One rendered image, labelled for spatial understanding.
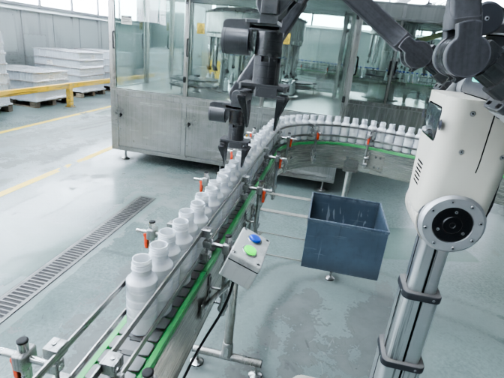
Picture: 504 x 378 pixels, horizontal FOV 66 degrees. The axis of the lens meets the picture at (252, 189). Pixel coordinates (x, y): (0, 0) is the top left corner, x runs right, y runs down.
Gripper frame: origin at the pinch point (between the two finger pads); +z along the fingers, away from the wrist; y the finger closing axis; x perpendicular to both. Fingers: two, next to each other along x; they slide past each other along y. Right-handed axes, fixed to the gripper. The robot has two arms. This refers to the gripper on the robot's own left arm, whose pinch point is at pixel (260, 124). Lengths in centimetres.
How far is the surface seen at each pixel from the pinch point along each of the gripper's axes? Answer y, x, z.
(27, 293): -148, 83, 139
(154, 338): -12.0, -28.2, 39.5
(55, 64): -616, 728, 72
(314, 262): 18, 55, 64
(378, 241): 41, 56, 50
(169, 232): -15.8, -12.7, 24.0
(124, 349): -16, -33, 39
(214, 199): -13.8, 14.2, 26.0
